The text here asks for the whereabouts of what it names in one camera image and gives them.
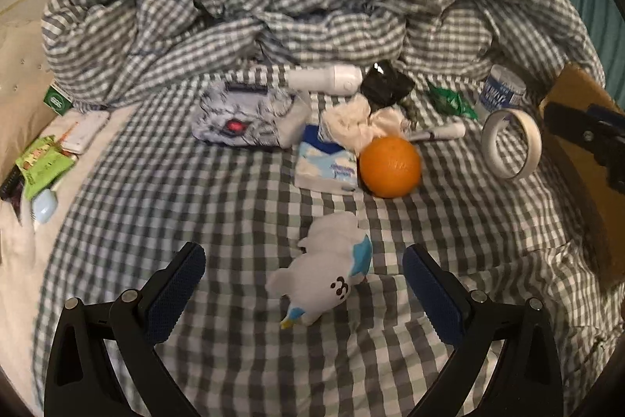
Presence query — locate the white tape roll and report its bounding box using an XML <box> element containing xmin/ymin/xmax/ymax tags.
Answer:
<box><xmin>481</xmin><ymin>108</ymin><xmax>542</xmax><ymax>182</ymax></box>

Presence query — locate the white cosmetic tube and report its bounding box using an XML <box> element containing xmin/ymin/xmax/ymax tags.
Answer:
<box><xmin>406</xmin><ymin>122</ymin><xmax>466</xmax><ymax>143</ymax></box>

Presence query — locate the orange fruit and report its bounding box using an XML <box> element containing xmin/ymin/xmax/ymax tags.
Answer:
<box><xmin>358</xmin><ymin>136</ymin><xmax>421</xmax><ymax>199</ymax></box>

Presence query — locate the grey white plastic package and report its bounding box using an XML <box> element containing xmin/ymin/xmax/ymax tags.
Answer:
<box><xmin>191</xmin><ymin>81</ymin><xmax>311</xmax><ymax>148</ymax></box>

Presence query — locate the brown cardboard box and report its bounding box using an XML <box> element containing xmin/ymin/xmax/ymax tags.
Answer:
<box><xmin>539</xmin><ymin>63</ymin><xmax>624</xmax><ymax>289</ymax></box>

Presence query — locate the green foil wrapper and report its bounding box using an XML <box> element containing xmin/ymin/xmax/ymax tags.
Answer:
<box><xmin>428</xmin><ymin>81</ymin><xmax>478</xmax><ymax>120</ymax></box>

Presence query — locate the light blue small object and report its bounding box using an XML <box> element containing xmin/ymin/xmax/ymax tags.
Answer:
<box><xmin>31</xmin><ymin>188</ymin><xmax>58</xmax><ymax>224</ymax></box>

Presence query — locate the checked bed sheet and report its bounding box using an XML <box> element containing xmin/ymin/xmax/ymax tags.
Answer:
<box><xmin>32</xmin><ymin>75</ymin><xmax>624</xmax><ymax>416</ymax></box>

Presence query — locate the black square box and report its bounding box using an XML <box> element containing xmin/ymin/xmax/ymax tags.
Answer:
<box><xmin>359</xmin><ymin>60</ymin><xmax>414</xmax><ymax>109</ymax></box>

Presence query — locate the green snack packet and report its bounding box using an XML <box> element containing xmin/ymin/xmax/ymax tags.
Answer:
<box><xmin>15</xmin><ymin>136</ymin><xmax>74</xmax><ymax>200</ymax></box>

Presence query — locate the white blue plush toy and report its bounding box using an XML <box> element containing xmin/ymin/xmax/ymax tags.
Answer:
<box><xmin>266</xmin><ymin>212</ymin><xmax>373</xmax><ymax>329</ymax></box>

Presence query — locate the crumpled white tissue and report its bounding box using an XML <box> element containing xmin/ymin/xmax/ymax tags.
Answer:
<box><xmin>318</xmin><ymin>93</ymin><xmax>410</xmax><ymax>154</ymax></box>

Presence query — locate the white flat box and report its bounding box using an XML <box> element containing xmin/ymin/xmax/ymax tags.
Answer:
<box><xmin>61</xmin><ymin>110</ymin><xmax>110</xmax><ymax>154</ymax></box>

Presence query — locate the white cylindrical bottle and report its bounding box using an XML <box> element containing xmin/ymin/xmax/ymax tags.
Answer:
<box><xmin>285</xmin><ymin>64</ymin><xmax>363</xmax><ymax>96</ymax></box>

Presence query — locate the blue white tissue pack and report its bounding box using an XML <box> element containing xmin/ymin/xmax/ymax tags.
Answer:
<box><xmin>293</xmin><ymin>125</ymin><xmax>358</xmax><ymax>195</ymax></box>

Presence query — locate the green white small box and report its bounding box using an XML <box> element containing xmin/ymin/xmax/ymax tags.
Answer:
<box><xmin>43</xmin><ymin>84</ymin><xmax>73</xmax><ymax>116</ymax></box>

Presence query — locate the grey white checked duvet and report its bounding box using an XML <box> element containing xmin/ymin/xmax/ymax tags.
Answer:
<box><xmin>41</xmin><ymin>0</ymin><xmax>605</xmax><ymax>108</ymax></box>

